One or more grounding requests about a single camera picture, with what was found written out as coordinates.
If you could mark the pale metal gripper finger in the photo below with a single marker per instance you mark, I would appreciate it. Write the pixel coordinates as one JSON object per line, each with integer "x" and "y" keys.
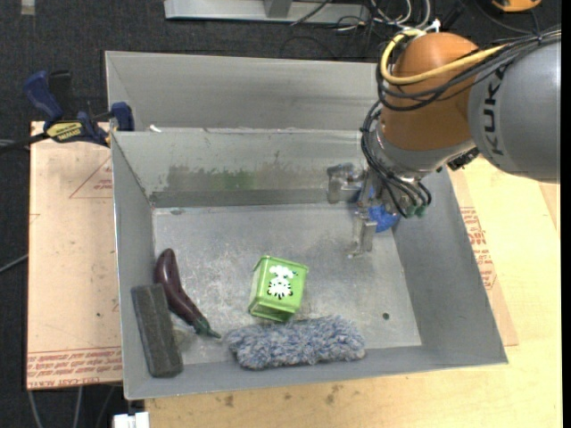
{"x": 368, "y": 236}
{"x": 355, "y": 239}

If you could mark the grey metal bin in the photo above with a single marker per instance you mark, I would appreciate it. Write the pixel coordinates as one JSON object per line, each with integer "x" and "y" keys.
{"x": 267, "y": 239}

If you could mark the green box with cartoon print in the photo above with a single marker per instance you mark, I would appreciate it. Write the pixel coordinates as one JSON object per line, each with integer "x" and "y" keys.
{"x": 278, "y": 290}

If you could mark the blue-grey fluffy cloth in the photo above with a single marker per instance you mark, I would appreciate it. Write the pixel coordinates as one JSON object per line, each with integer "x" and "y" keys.
{"x": 294, "y": 343}

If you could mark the purple toy eggplant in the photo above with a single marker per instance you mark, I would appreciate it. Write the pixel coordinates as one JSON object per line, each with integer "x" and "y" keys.
{"x": 171, "y": 283}

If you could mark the dark green flat block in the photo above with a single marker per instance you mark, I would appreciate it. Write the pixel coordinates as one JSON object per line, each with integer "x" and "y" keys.
{"x": 156, "y": 332}

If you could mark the brown cardboard board red print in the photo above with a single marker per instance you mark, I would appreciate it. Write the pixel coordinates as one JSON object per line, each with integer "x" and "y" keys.
{"x": 71, "y": 248}

